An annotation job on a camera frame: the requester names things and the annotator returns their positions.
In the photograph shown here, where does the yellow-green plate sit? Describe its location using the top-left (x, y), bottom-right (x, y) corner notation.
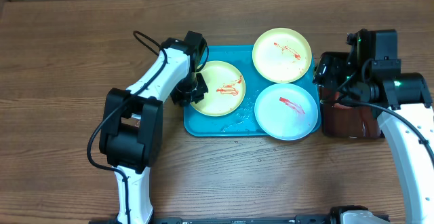
top-left (252, 28), bottom-right (312, 83)
top-left (191, 60), bottom-right (246, 117)

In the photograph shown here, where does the light blue plate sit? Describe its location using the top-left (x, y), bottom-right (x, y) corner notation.
top-left (254, 83), bottom-right (319, 141)

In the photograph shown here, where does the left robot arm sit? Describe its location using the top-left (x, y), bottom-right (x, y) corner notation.
top-left (91, 31), bottom-right (208, 223)

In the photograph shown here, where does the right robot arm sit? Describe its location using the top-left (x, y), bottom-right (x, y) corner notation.
top-left (313, 29), bottom-right (433, 223)

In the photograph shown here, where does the dark brown black tray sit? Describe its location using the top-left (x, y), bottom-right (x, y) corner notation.
top-left (318, 51), bottom-right (386, 139)

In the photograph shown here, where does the teal plastic tray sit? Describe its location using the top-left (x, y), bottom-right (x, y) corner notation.
top-left (182, 44), bottom-right (322, 138)

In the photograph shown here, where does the yellow-green plate top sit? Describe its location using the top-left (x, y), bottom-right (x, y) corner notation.
top-left (252, 28), bottom-right (312, 83)

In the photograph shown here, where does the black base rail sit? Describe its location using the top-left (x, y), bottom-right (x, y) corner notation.
top-left (88, 214), bottom-right (391, 224)

